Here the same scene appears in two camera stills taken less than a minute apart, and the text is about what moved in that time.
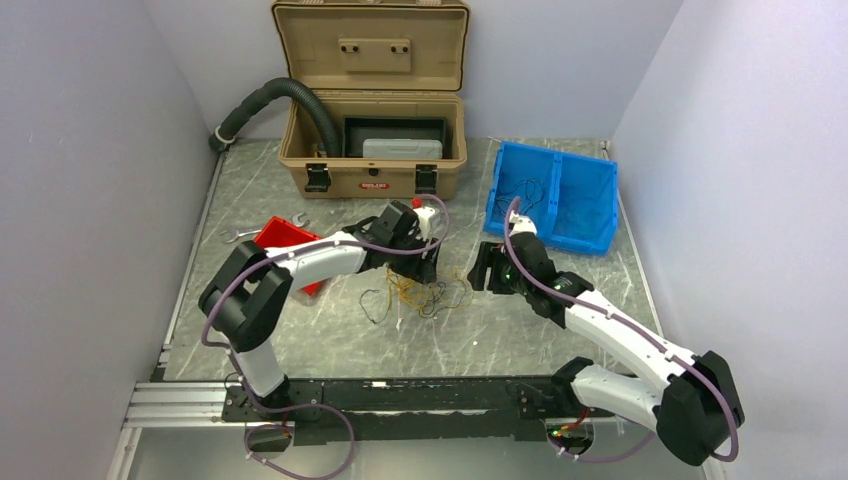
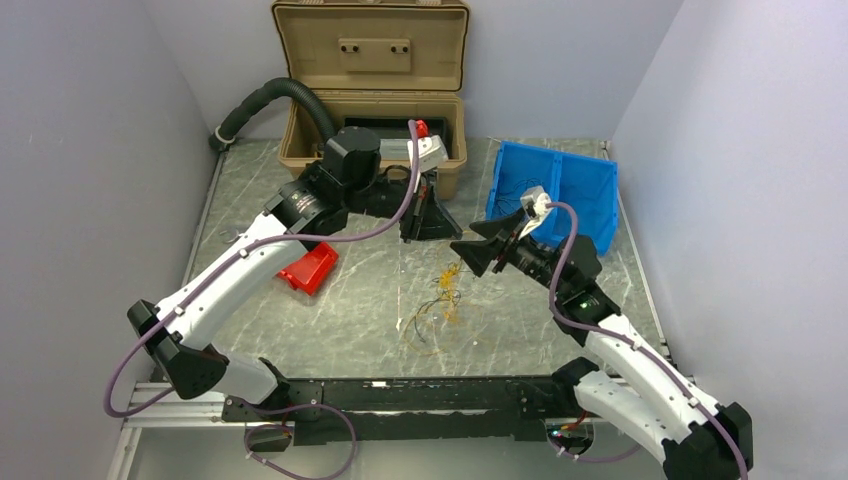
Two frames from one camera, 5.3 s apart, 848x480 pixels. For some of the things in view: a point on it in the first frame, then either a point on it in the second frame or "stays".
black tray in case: [356, 129] stays
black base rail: [367, 411] stays
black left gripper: [422, 270] to [428, 220]
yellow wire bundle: [457, 295] to [447, 290]
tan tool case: [390, 73] stays
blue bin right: [583, 204] stays
